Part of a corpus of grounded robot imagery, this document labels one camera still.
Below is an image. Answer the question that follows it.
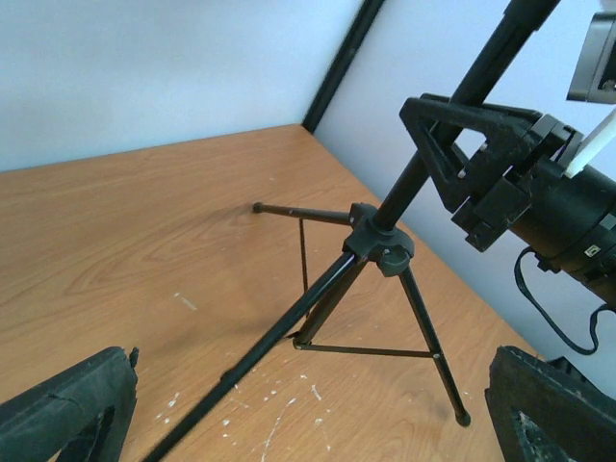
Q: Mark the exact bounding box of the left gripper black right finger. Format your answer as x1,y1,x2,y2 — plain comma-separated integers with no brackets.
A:
485,346,615,461

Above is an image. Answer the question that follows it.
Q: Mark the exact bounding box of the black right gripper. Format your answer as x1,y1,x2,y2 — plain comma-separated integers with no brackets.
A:
399,93,582,251

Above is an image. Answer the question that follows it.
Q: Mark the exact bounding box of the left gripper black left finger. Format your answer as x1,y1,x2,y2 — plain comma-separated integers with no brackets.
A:
1,346,139,461

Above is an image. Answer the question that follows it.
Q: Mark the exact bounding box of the black music stand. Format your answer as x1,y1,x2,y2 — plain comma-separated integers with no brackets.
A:
146,1,556,461

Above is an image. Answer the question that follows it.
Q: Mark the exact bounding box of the black frame post right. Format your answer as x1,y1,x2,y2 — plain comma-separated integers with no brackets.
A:
301,0,385,134

